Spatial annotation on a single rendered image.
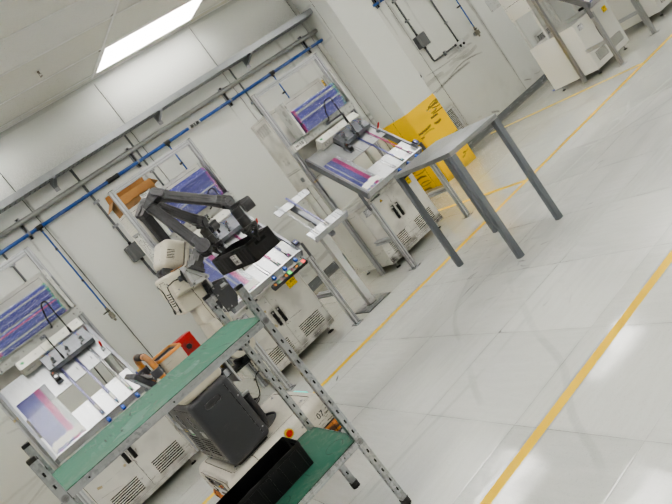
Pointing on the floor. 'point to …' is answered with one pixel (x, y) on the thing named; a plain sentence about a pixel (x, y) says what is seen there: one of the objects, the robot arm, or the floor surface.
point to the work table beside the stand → (441, 150)
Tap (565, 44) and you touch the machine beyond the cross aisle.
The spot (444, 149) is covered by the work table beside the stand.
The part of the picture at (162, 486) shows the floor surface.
